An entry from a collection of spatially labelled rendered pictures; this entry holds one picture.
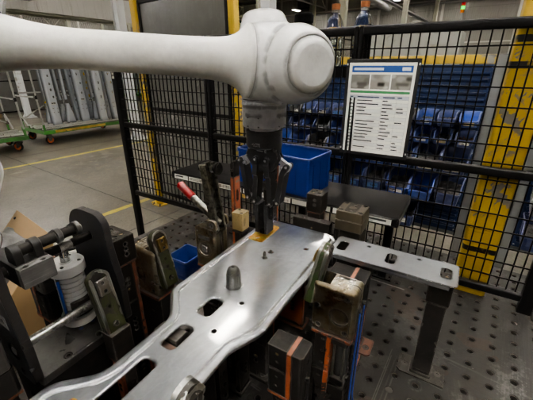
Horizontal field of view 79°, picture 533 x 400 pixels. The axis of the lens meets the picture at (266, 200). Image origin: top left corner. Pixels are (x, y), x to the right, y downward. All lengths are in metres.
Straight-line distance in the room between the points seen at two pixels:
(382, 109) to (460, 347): 0.74
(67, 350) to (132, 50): 0.52
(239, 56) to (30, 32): 0.33
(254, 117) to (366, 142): 0.61
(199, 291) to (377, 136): 0.77
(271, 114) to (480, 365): 0.85
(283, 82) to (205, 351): 0.43
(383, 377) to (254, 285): 0.44
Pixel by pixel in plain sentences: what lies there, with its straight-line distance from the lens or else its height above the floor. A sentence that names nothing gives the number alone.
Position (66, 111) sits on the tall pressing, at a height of 0.55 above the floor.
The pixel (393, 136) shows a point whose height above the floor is 1.22.
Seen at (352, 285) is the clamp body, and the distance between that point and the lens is 0.66.
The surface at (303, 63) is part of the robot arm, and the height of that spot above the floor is 1.43.
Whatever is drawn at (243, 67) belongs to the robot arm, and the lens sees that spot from 0.48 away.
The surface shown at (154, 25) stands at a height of 1.77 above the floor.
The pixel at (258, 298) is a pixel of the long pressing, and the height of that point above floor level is 1.00.
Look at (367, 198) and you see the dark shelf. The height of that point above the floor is 1.03.
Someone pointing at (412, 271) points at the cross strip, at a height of 1.00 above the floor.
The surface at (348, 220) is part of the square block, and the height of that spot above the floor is 1.04.
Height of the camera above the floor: 1.43
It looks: 22 degrees down
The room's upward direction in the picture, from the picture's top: straight up
